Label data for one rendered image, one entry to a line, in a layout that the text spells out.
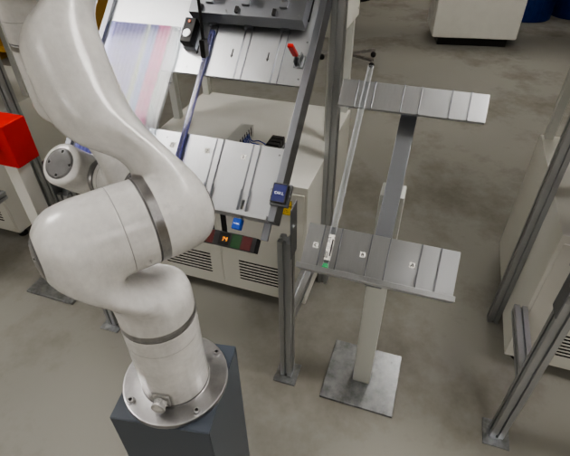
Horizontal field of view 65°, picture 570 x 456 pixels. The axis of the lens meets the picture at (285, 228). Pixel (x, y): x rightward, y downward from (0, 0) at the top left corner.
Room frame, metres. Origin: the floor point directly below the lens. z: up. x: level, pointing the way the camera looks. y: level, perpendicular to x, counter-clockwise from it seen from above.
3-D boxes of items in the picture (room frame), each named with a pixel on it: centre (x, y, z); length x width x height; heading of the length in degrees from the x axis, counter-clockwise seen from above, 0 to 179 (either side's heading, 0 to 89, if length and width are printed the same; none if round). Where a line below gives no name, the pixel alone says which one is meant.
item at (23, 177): (1.44, 0.98, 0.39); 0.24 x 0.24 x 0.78; 71
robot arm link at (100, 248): (0.46, 0.23, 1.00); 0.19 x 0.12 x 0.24; 123
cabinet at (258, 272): (1.64, 0.15, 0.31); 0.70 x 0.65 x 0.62; 71
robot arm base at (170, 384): (0.47, 0.20, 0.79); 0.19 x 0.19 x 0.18
